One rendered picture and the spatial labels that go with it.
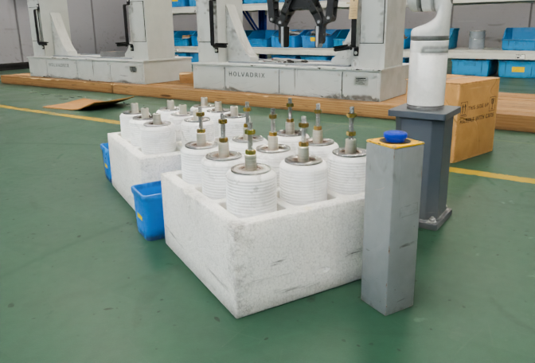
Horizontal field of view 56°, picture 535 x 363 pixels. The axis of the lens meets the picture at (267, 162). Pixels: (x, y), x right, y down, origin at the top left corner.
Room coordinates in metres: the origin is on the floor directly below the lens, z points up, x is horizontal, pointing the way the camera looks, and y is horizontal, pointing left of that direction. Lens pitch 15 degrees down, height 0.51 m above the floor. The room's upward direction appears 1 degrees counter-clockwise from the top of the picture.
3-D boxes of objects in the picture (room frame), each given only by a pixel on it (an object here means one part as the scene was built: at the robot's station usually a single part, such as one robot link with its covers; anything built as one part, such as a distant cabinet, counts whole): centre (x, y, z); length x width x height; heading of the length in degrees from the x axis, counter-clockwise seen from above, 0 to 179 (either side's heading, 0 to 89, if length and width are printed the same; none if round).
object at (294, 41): (6.61, -0.34, 0.36); 0.50 x 0.38 x 0.21; 146
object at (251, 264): (1.07, -0.01, 0.09); 0.39 x 0.39 x 0.18; 30
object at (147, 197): (1.27, 0.20, 0.06); 0.30 x 0.11 x 0.12; 120
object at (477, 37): (5.28, -2.15, 0.35); 0.16 x 0.15 x 0.19; 55
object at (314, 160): (0.97, -0.07, 0.25); 0.08 x 0.08 x 0.01
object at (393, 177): (0.86, -0.22, 0.16); 0.07 x 0.07 x 0.31; 30
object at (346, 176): (1.03, -0.17, 0.16); 0.10 x 0.10 x 0.18
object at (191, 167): (1.11, 0.15, 0.16); 0.10 x 0.10 x 0.18
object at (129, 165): (1.54, 0.26, 0.09); 0.39 x 0.39 x 0.18; 29
